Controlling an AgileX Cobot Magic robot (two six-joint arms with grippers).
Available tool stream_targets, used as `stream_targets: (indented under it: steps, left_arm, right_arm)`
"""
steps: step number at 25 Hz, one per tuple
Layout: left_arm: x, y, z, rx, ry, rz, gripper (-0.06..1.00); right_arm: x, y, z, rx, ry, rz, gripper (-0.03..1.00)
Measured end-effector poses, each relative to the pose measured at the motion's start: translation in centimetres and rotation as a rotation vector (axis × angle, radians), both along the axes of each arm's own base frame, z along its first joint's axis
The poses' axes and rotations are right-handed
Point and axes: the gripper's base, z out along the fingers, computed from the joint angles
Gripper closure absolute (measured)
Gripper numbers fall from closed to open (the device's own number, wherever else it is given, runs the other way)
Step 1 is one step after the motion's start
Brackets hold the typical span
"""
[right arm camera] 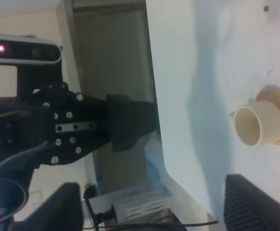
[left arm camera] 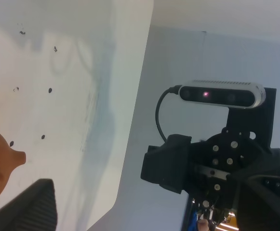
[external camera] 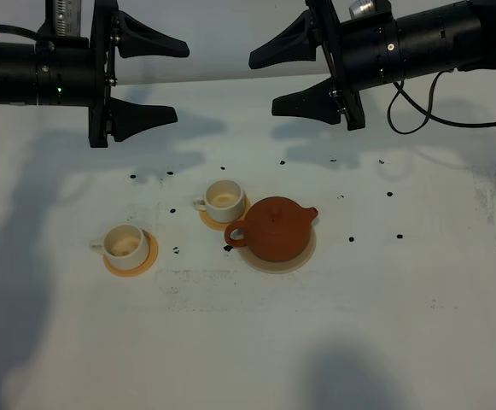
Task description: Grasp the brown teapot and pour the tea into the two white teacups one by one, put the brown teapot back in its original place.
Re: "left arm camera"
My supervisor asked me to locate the grey overhead depth camera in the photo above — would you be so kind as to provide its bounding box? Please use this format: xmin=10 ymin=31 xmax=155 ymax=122
xmin=178 ymin=80 xmax=266 ymax=109

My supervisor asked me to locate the black camera cable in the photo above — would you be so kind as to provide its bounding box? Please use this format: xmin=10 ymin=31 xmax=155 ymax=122
xmin=155 ymin=85 xmax=183 ymax=142

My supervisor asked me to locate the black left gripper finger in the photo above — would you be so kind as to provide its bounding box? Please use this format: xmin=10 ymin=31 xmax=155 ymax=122
xmin=0 ymin=179 xmax=58 ymax=231

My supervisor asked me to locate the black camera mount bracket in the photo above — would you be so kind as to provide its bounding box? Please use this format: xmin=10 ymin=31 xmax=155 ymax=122
xmin=141 ymin=88 xmax=280 ymax=231

